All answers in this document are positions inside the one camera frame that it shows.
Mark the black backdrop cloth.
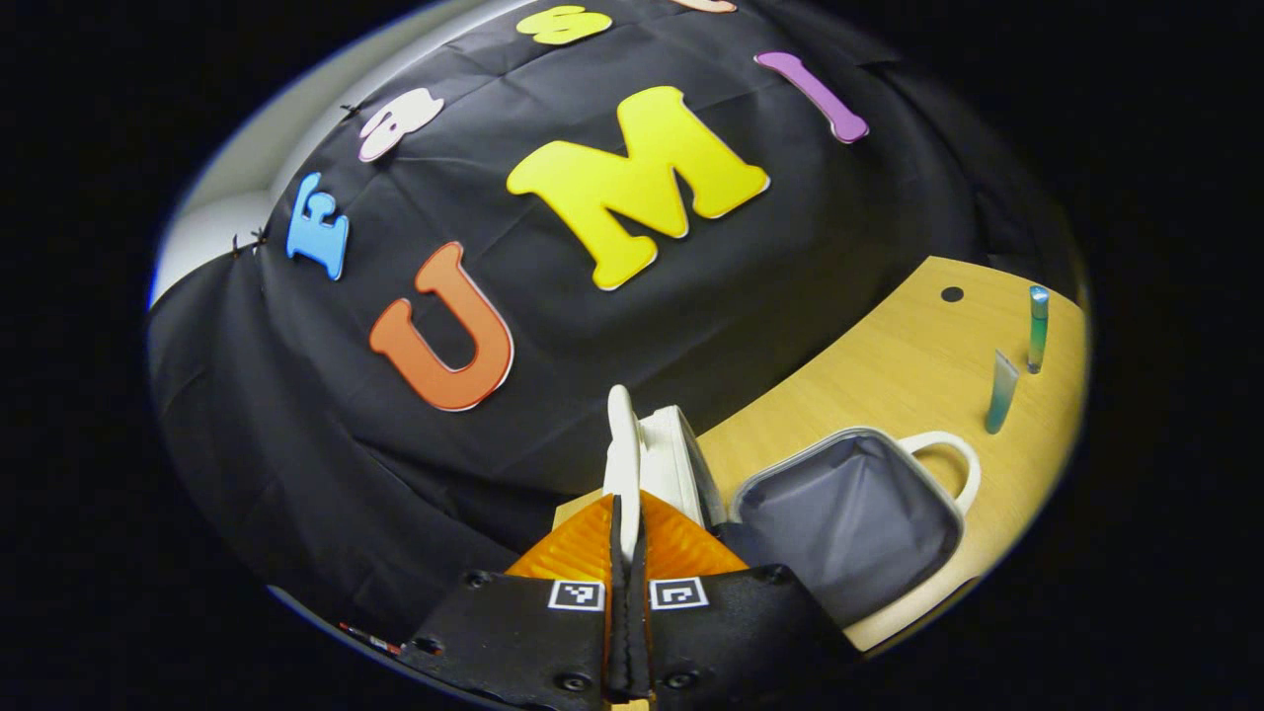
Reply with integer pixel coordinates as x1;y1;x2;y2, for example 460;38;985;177
146;0;1087;643

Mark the white suitcase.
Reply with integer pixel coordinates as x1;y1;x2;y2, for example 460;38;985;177
602;383;985;635

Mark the blue capped bottle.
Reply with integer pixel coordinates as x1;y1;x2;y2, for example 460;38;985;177
1026;285;1051;375

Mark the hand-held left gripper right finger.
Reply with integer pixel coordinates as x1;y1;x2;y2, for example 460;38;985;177
629;492;862;711

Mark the teal and white tube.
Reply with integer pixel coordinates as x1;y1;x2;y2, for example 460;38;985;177
984;350;1021;436

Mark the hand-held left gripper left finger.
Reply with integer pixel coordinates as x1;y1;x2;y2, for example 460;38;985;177
400;492;630;711

